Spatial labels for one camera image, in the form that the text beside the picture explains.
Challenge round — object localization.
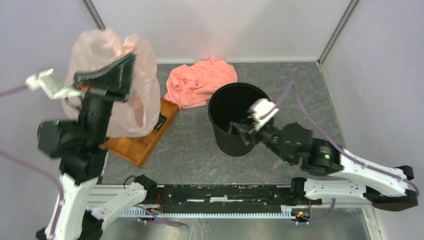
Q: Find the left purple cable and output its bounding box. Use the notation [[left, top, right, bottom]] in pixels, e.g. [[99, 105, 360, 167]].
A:
[[0, 84, 65, 240]]

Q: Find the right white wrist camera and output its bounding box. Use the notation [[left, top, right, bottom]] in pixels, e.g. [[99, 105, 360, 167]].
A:
[[248, 98, 279, 131]]

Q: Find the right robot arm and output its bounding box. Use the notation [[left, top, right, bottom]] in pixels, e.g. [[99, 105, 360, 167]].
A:
[[229, 121, 419, 212]]

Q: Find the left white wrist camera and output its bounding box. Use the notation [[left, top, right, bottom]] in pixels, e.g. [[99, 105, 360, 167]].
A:
[[25, 68, 83, 100]]

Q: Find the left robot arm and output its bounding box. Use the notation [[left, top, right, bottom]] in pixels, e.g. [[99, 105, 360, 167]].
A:
[[35, 53, 136, 240]]

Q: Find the salmon pink cloth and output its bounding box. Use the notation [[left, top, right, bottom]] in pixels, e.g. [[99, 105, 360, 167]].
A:
[[164, 56, 238, 109]]

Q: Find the pink plastic trash bag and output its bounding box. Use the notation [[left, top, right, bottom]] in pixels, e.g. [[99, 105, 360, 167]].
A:
[[63, 28, 161, 138]]

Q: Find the black trash bin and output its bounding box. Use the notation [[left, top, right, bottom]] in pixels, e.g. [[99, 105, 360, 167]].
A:
[[207, 82, 269, 157]]

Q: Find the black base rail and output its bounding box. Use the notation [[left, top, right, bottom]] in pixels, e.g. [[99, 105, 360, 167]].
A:
[[129, 175, 323, 221]]

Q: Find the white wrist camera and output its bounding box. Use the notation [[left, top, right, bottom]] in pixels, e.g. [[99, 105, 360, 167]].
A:
[[25, 68, 83, 100], [248, 98, 279, 131]]

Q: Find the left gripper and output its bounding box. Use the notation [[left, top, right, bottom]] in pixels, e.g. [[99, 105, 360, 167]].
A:
[[78, 50, 142, 142]]

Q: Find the orange compartment tray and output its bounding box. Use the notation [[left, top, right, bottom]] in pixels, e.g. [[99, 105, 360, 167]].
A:
[[102, 98, 180, 168]]

